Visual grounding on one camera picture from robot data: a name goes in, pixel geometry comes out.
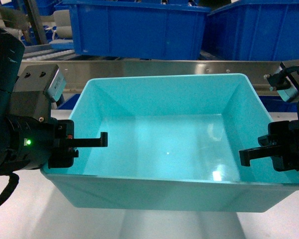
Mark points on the blue bin upper right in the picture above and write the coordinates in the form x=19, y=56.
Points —
x=254, y=30

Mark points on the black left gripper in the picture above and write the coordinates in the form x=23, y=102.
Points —
x=34, y=143

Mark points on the blue bin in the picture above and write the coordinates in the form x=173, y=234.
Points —
x=137, y=29
x=254, y=30

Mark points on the stainless steel shelf rail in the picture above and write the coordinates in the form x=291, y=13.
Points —
x=78, y=73

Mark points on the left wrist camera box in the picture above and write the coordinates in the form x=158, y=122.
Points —
x=35, y=90

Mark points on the blue bin upper left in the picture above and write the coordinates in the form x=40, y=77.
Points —
x=137, y=29

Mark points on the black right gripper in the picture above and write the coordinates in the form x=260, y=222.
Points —
x=281, y=144

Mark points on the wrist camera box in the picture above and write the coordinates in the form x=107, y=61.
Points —
x=285, y=80
x=35, y=90

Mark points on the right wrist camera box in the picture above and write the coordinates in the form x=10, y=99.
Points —
x=285, y=80

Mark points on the teal plastic bin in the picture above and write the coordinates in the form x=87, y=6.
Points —
x=173, y=144

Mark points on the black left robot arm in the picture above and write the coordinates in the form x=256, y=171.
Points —
x=11, y=54

